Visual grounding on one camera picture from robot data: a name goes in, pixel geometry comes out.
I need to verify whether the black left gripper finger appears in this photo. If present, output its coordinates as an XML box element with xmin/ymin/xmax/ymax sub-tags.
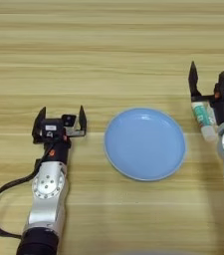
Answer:
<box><xmin>78</xmin><ymin>105</ymin><xmax>88</xmax><ymax>133</ymax></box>
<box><xmin>32</xmin><ymin>106</ymin><xmax>48</xmax><ymax>144</ymax></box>

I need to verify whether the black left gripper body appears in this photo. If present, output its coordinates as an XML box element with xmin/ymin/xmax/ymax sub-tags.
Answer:
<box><xmin>41</xmin><ymin>127</ymin><xmax>87</xmax><ymax>165</ymax></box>

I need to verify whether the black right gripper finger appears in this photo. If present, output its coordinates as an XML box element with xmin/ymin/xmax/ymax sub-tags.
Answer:
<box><xmin>187</xmin><ymin>61</ymin><xmax>203</xmax><ymax>98</ymax></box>

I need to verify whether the small black white cube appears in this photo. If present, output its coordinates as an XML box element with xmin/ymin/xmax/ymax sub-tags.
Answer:
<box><xmin>61</xmin><ymin>114</ymin><xmax>78</xmax><ymax>128</ymax></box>

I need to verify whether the white green glue stick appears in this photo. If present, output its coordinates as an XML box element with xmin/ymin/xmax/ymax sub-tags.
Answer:
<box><xmin>191</xmin><ymin>101</ymin><xmax>218</xmax><ymax>143</ymax></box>

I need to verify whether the blue round plate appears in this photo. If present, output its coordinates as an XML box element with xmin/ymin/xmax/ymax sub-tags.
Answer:
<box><xmin>103</xmin><ymin>107</ymin><xmax>187</xmax><ymax>182</ymax></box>

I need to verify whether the black labelled box, left gripper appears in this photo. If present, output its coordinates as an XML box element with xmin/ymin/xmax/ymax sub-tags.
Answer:
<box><xmin>40</xmin><ymin>119</ymin><xmax>66</xmax><ymax>139</ymax></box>

